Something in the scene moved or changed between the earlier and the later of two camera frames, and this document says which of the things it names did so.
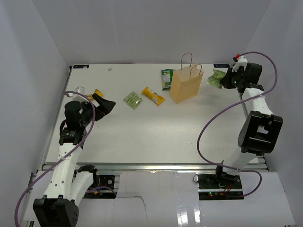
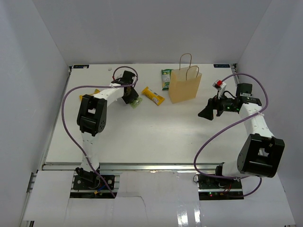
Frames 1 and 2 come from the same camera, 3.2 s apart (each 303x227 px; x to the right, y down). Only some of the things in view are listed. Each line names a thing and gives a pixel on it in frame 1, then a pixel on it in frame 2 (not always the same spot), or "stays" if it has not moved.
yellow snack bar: [153, 96] stays
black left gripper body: [87, 109] → [132, 95]
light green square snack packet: [133, 100] stays
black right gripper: [227, 81] → [213, 103]
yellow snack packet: [96, 91] stays
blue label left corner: [80, 66] stays
